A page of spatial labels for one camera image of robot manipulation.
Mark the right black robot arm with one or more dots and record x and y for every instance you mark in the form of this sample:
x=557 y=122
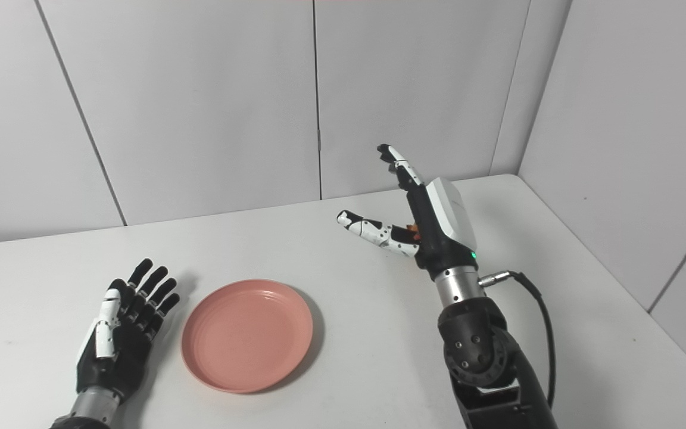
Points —
x=492 y=351

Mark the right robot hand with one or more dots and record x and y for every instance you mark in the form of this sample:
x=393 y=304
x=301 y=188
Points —
x=432 y=226

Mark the pink plate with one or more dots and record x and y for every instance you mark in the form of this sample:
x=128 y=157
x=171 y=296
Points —
x=247 y=335

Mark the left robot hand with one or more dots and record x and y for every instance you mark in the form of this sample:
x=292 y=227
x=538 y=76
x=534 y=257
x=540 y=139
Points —
x=119 y=339

